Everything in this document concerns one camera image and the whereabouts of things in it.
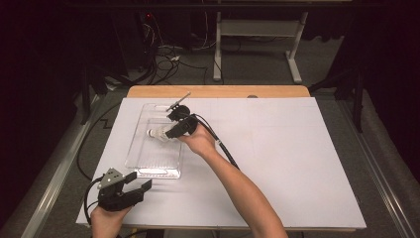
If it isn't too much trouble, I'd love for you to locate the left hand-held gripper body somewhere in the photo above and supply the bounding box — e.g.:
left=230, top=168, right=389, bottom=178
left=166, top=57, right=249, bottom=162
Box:
left=97, top=167, right=147, bottom=212

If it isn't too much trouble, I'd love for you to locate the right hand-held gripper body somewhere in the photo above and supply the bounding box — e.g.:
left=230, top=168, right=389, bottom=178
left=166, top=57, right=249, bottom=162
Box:
left=165, top=91, right=200, bottom=140

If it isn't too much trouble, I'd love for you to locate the clear plastic container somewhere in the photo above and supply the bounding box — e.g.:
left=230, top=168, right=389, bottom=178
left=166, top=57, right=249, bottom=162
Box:
left=124, top=102, right=187, bottom=179

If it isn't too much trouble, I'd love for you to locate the person's right hand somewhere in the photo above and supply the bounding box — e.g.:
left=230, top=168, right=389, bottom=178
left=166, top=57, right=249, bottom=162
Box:
left=177, top=123, right=219, bottom=158

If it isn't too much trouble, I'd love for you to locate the person's left hand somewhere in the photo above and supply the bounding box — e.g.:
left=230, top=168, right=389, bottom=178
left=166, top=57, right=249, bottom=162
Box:
left=89, top=204, right=133, bottom=238

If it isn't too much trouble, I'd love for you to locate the wooden table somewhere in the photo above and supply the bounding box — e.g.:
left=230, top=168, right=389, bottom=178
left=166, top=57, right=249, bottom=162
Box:
left=82, top=84, right=365, bottom=232

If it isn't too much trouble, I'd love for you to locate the dark stand leg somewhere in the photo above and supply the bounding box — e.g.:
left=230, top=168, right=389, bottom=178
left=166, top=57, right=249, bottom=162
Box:
left=80, top=63, right=130, bottom=125
left=308, top=67, right=365, bottom=133

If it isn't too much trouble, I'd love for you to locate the white table cover sheet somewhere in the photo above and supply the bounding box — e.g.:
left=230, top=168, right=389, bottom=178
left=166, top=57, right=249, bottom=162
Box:
left=75, top=96, right=368, bottom=230

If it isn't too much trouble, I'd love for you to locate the dark curtain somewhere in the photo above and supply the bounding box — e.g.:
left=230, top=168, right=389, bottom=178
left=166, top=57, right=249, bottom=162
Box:
left=343, top=0, right=420, bottom=179
left=0, top=0, right=83, bottom=226

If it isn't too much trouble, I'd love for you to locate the left hand-held gripper black cable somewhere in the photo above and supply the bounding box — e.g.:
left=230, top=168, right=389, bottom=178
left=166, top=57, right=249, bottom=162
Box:
left=82, top=177, right=107, bottom=226

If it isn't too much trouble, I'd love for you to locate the hand-held gripper black cable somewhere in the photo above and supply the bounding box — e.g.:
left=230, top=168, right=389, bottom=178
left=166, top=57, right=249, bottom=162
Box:
left=82, top=177, right=107, bottom=226
left=192, top=113, right=241, bottom=171

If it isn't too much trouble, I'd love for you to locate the right hand-held gripper black cable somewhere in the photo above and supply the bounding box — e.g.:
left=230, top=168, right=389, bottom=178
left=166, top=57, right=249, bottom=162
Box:
left=192, top=113, right=241, bottom=171

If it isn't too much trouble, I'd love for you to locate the black floor cable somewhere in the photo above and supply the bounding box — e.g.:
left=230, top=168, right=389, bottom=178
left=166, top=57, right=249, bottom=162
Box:
left=76, top=102, right=122, bottom=181

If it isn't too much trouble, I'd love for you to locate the aluminium rail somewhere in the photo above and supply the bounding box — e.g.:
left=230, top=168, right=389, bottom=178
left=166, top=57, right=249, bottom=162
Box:
left=340, top=98, right=420, bottom=238
left=19, top=95, right=100, bottom=238

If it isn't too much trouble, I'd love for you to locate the tangle of floor cables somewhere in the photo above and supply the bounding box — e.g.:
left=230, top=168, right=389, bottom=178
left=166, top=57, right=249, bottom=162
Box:
left=138, top=13, right=212, bottom=85

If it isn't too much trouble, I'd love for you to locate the white metal stand frame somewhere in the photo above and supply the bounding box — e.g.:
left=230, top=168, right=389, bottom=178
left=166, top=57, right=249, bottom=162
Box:
left=212, top=11, right=310, bottom=85

